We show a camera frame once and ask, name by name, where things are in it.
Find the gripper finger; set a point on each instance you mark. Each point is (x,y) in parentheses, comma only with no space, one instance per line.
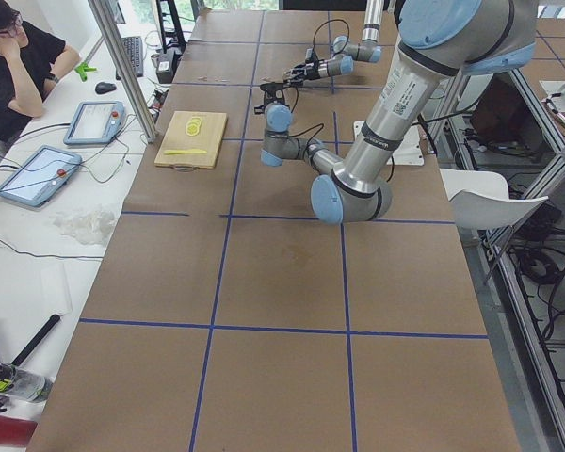
(273,86)
(295,72)
(295,81)

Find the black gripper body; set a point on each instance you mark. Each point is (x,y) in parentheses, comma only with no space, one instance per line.
(269,92)
(312,69)

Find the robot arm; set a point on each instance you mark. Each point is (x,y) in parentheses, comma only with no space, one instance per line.
(344,52)
(437,40)

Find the bamboo cutting board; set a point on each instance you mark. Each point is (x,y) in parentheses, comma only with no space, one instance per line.
(209,138)

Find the yellow plastic knife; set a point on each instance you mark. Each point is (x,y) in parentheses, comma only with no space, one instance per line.
(185,151)

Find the black keyboard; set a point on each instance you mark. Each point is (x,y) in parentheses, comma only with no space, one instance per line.
(133,47)

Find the black computer mouse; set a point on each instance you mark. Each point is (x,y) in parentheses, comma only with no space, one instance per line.
(104,87)

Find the far teach pendant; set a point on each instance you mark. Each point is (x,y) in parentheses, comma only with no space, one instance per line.
(95,123)

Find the teach pendant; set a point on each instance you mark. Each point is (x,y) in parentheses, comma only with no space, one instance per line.
(40,177)
(95,123)

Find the green plastic clamp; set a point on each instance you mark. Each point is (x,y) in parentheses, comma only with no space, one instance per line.
(83,69)

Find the white chair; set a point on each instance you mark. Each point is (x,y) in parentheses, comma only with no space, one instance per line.
(480,200)

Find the crumpled white tissue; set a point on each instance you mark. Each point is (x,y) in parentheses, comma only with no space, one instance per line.
(87,227)

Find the near teach pendant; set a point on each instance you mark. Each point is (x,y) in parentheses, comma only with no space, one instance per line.
(40,177)

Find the person in black shirt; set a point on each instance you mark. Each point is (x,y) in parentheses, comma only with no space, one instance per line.
(32,63)

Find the black marker pen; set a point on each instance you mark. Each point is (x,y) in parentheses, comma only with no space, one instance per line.
(36,339)

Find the plastic water bottle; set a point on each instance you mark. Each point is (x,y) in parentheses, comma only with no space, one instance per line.
(21,384)

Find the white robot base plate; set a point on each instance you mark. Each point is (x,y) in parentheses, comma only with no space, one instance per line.
(372,151)

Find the aluminium frame post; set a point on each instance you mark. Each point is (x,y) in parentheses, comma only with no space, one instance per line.
(110,32)

